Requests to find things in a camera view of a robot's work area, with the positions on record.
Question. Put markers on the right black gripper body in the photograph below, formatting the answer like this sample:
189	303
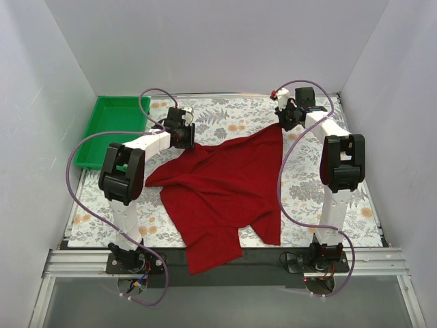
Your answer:
285	118

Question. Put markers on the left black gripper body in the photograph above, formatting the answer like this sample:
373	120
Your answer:
188	137

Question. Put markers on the red t shirt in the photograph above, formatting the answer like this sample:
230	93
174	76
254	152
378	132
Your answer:
211	192

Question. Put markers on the green plastic tray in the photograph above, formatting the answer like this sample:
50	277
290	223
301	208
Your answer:
111	113

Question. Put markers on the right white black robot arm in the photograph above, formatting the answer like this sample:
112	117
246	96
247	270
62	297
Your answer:
342	169

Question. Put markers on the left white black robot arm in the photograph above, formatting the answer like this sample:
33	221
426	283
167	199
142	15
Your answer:
122	179

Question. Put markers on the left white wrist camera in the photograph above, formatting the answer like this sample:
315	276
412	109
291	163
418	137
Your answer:
187	115

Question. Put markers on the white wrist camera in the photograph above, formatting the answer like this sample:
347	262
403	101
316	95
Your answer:
283	98
187	115

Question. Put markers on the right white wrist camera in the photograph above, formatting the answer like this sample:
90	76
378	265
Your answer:
283	98

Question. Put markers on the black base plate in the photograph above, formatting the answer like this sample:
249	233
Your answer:
257	267

